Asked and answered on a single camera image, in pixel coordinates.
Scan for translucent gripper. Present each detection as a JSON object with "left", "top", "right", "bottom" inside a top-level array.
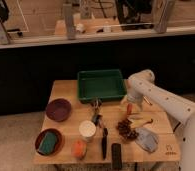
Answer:
[{"left": 120, "top": 95, "right": 143, "bottom": 112}]

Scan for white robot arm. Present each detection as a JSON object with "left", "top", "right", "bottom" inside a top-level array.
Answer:
[{"left": 125, "top": 69, "right": 195, "bottom": 171}]

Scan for metal fork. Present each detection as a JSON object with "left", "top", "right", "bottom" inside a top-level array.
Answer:
[{"left": 144, "top": 97, "right": 152, "bottom": 106}]

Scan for banana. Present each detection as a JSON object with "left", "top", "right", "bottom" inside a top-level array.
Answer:
[{"left": 130, "top": 119, "right": 153, "bottom": 129}]

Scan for bunch of dark grapes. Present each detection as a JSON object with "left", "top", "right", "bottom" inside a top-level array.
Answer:
[{"left": 116, "top": 119, "right": 138, "bottom": 141}]

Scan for green plastic bin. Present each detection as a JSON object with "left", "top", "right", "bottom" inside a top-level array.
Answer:
[{"left": 77, "top": 69, "right": 126, "bottom": 103}]

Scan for light blue cloth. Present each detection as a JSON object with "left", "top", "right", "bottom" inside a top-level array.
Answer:
[{"left": 135, "top": 127, "right": 159, "bottom": 153}]

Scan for black rectangular block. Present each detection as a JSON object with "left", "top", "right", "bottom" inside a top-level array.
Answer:
[{"left": 111, "top": 143, "right": 122, "bottom": 170}]

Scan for white cup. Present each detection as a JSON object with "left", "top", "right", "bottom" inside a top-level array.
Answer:
[{"left": 79, "top": 120, "right": 96, "bottom": 142}]

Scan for wooden table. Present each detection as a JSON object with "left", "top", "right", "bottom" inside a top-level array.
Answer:
[{"left": 34, "top": 80, "right": 180, "bottom": 164}]

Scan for orange fruit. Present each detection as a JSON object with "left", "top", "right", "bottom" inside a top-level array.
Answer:
[{"left": 71, "top": 140, "right": 87, "bottom": 159}]

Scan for purple bowl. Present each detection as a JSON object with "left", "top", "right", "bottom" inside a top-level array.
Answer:
[{"left": 46, "top": 98, "right": 71, "bottom": 122}]

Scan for teal sponge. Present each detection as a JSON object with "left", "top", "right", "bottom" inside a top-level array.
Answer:
[{"left": 38, "top": 132, "right": 57, "bottom": 155}]

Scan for scissors with dark handles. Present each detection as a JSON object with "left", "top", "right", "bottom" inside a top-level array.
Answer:
[{"left": 90, "top": 98, "right": 102, "bottom": 125}]

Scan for black handled knife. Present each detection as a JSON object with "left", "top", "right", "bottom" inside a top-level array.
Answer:
[{"left": 100, "top": 120, "right": 108, "bottom": 160}]

